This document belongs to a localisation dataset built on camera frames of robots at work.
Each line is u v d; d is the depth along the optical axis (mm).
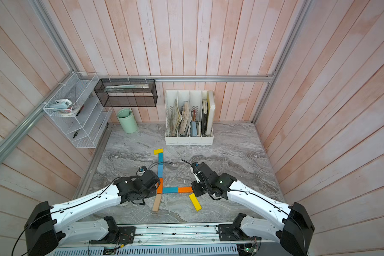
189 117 1002
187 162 729
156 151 1038
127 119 1048
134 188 578
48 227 404
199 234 746
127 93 1050
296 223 390
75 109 715
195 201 835
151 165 1000
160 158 1019
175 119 986
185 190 864
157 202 831
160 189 639
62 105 686
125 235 736
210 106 928
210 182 588
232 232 659
